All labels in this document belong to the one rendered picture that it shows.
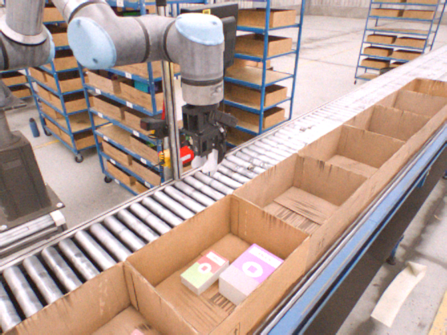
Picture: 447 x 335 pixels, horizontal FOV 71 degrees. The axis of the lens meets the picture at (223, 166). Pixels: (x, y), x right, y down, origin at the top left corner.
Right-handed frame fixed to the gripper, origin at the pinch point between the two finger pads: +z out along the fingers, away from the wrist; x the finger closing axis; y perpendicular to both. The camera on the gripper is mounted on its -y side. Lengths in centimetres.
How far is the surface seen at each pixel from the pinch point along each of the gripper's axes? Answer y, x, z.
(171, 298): 19.9, 1.7, 31.2
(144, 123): -26, -64, 16
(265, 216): -11.3, 10.7, 17.9
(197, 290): 14.5, 6.7, 28.8
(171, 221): -12, -36, 48
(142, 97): -63, -116, 27
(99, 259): 20, -40, 47
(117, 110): -66, -153, 47
